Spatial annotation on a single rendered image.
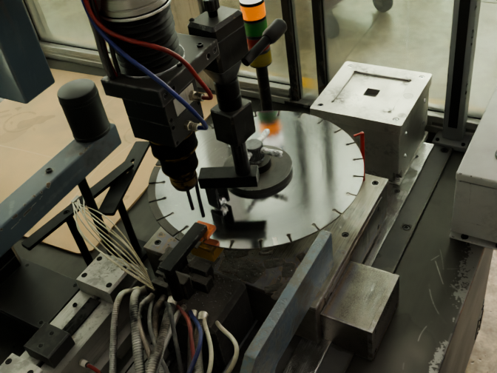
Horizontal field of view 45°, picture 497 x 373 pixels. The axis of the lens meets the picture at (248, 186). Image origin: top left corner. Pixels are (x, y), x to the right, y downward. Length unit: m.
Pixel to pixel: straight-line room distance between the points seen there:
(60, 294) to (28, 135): 0.64
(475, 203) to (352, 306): 0.28
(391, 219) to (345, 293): 0.24
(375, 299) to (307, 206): 0.17
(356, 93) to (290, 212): 0.40
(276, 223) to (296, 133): 0.21
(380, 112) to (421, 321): 0.38
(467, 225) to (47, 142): 0.97
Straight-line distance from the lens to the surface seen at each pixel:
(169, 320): 0.84
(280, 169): 0.94
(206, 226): 0.84
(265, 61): 1.17
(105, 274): 0.95
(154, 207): 0.94
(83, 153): 0.93
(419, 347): 0.97
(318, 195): 0.90
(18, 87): 0.72
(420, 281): 1.05
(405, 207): 1.16
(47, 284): 1.07
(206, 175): 0.86
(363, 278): 0.96
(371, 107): 1.16
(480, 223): 1.08
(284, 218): 0.87
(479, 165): 1.04
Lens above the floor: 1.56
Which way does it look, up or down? 41 degrees down
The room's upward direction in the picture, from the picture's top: 11 degrees counter-clockwise
